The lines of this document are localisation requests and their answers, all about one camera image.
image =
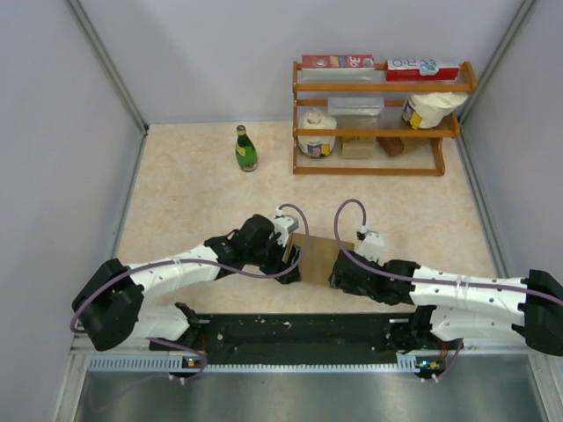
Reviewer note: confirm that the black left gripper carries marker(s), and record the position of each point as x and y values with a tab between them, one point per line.
279	265

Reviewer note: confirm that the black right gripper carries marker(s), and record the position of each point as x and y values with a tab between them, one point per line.
338	282

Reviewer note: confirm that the brown cardboard box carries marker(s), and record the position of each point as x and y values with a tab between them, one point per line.
317	261

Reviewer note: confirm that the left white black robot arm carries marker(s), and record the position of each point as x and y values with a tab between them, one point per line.
118	301

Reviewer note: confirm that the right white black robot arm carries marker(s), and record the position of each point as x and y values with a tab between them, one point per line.
453	306

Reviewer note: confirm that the silver foil box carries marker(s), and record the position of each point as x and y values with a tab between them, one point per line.
355	106

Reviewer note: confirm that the red foil box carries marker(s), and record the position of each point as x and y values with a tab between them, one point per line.
338	62

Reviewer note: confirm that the red white wrap box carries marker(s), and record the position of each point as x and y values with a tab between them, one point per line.
415	70

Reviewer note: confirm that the green glass bottle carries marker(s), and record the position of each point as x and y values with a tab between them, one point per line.
246	153

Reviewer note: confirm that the white bag left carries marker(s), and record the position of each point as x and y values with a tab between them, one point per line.
317	146

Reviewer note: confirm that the tan block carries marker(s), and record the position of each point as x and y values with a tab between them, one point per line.
357	147

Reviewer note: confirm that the brown red block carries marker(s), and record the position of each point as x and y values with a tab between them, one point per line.
392	146

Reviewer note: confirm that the large white flour bag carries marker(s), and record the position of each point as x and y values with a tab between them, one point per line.
426	110

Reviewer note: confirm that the wooden shelf rack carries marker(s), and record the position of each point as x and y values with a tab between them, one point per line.
389	124

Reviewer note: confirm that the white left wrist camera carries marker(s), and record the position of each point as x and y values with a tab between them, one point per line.
284	226

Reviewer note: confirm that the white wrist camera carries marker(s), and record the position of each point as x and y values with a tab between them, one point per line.
371	244
284	226

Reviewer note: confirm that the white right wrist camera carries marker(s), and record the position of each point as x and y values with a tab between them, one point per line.
371	244

